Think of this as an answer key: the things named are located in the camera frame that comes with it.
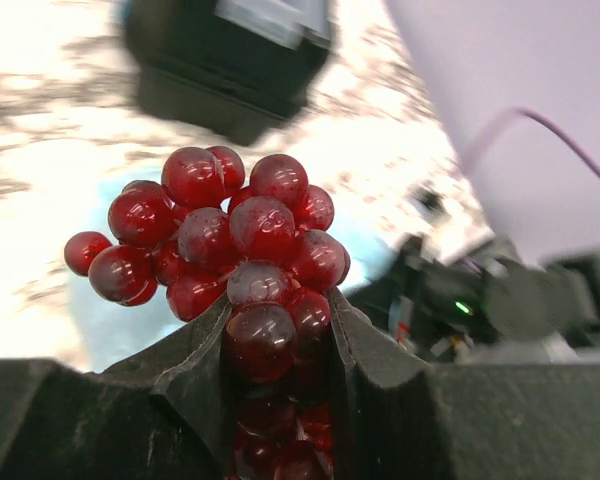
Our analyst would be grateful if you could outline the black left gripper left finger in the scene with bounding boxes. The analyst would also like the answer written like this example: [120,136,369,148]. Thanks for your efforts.
[0,298,233,479]

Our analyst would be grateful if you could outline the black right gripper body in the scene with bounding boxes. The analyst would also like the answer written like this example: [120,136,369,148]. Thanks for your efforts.
[349,236,490,360]

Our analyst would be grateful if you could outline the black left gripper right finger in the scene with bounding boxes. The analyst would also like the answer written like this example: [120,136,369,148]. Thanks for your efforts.
[329,291,600,479]

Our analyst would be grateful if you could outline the light blue plastic bag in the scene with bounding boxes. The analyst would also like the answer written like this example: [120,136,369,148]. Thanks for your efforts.
[67,167,396,374]

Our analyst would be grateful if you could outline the dark red fake grapes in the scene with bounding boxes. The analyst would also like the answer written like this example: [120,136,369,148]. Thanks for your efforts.
[64,146,350,479]

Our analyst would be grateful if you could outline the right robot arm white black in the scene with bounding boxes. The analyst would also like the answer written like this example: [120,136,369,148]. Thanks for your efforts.
[347,237,600,363]

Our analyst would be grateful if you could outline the black plastic toolbox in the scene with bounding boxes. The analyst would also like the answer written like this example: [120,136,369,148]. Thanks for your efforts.
[122,0,334,146]

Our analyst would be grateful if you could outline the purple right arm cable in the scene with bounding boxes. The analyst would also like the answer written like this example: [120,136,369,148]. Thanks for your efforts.
[462,107,600,199]

